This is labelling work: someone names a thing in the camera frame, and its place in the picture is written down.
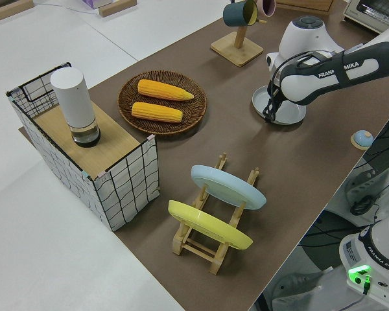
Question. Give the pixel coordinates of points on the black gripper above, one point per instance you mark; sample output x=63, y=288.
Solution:
x=275, y=87

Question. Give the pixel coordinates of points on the gray ceramic plate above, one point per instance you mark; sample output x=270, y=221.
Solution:
x=291, y=115

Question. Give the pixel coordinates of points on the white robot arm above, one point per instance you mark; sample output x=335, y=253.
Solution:
x=304, y=84

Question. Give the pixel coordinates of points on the light blue plate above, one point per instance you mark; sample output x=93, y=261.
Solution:
x=227, y=186

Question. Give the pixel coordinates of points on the yellow plate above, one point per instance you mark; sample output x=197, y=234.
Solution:
x=210, y=226

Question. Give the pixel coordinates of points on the wooden plate rack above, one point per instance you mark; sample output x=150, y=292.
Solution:
x=197, y=251

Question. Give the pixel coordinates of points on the brown table mat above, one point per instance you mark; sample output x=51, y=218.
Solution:
x=311, y=162

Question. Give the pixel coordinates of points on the wooden mug stand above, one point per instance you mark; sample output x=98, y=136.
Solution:
x=238, y=52

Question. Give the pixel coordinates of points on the blue service bell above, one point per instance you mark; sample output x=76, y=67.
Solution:
x=361, y=137

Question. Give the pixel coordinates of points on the dark teal mug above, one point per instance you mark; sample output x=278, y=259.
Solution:
x=233, y=14

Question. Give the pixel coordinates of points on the pink mug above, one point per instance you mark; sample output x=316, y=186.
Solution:
x=267, y=6

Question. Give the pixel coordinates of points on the brown wicker basket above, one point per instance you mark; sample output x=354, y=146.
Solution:
x=162, y=128

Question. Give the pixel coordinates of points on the yellow corn cob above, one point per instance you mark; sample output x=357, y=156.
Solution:
x=162, y=90
x=155, y=112

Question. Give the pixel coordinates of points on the wooden drawer box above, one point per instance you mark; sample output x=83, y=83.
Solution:
x=311, y=4

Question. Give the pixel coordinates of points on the white toaster oven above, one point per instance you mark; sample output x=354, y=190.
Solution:
x=369, y=9

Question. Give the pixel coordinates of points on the light wooden shelf board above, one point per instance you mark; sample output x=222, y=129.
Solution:
x=113, y=142

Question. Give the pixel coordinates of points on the white box with black grid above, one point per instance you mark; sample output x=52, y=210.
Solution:
x=126, y=188

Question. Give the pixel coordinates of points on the light wooden block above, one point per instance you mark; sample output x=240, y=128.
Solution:
x=6, y=11
x=116, y=8

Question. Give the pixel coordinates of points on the white cylinder with glass base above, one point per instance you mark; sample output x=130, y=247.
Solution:
x=73, y=97

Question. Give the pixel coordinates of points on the gray metal mount frame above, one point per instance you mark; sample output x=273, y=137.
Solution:
x=363, y=184

